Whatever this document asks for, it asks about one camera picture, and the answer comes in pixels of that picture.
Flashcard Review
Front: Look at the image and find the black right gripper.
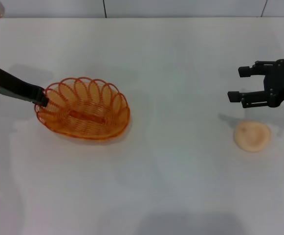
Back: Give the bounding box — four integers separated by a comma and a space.
227, 58, 284, 109

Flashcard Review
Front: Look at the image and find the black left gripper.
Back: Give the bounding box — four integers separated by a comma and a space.
0, 67, 49, 108

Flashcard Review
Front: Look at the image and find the pale peach-shaped bun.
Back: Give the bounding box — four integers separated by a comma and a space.
233, 119, 272, 153

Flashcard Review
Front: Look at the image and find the orange woven plastic basket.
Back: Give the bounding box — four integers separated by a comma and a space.
34, 76, 131, 144

